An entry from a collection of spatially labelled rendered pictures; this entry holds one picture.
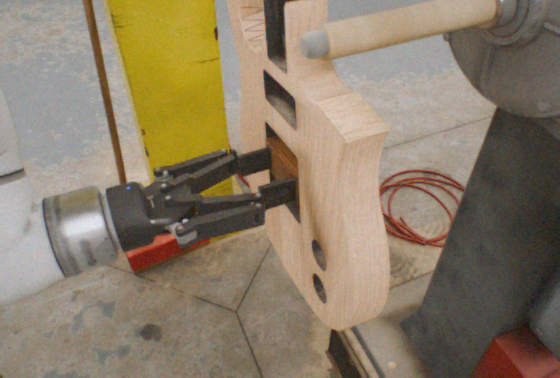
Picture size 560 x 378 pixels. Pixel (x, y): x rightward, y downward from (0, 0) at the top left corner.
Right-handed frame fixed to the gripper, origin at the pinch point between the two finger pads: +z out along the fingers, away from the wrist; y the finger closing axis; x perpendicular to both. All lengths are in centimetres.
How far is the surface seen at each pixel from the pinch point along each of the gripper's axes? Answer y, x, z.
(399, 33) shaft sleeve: 9.8, 18.8, 9.0
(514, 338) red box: 9, -45, 41
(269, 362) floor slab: -40, -100, 8
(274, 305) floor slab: -58, -97, 17
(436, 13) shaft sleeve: 9.5, 19.8, 13.1
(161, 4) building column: -83, 0, 2
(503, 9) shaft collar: 10.5, 19.2, 20.2
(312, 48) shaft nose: 9.3, 19.0, 0.4
